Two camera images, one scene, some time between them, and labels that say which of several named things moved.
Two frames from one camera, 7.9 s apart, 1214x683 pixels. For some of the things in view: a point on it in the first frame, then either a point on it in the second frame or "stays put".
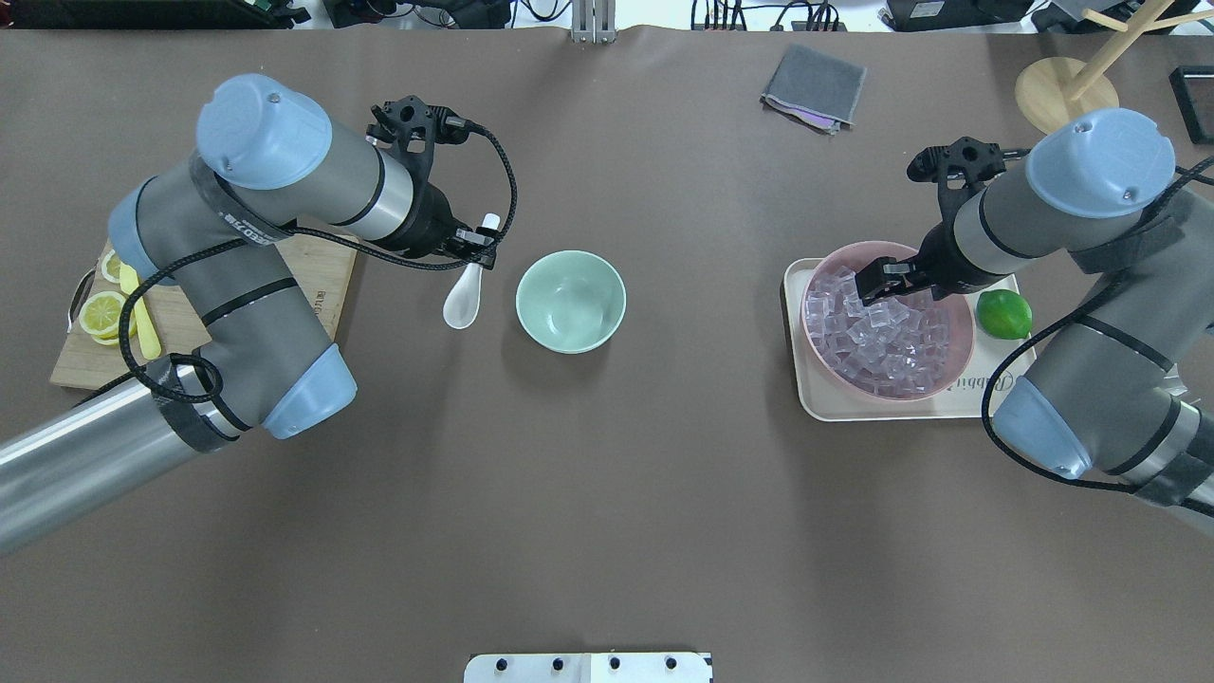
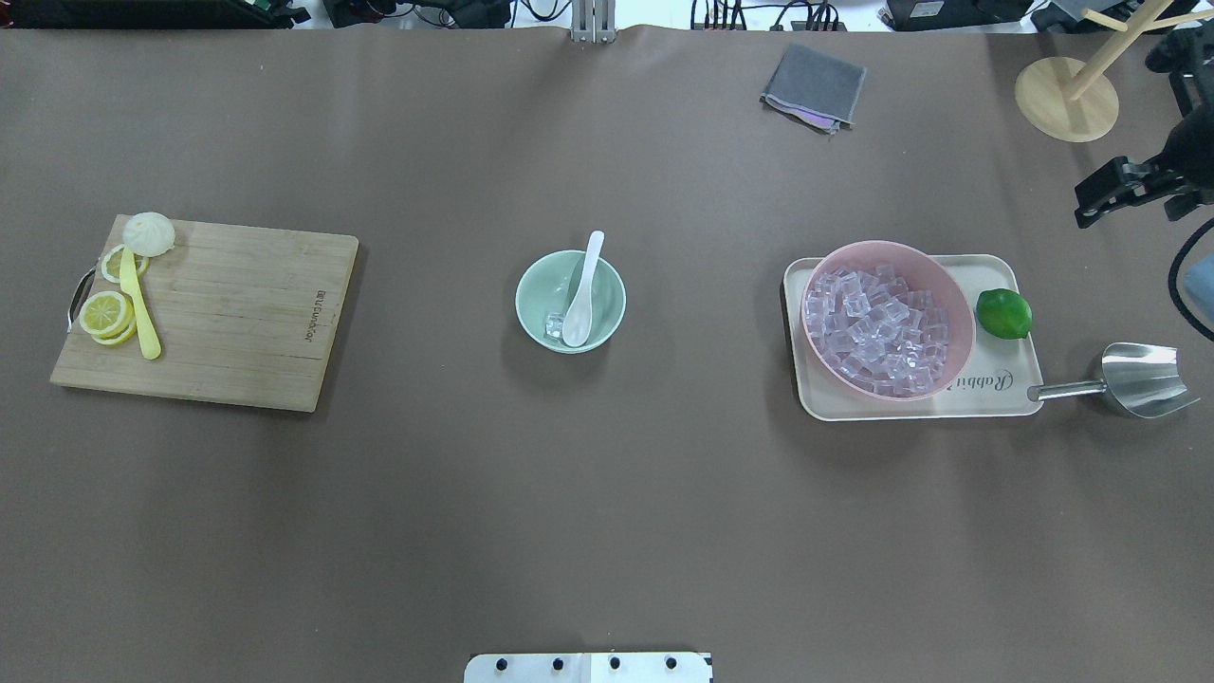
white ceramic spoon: [462, 303] -> [578, 322]
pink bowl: [902, 347] stays put
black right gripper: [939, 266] -> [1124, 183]
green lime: [1004, 314] stays put
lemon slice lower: [111, 267] stays put
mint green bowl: [571, 302] stays put
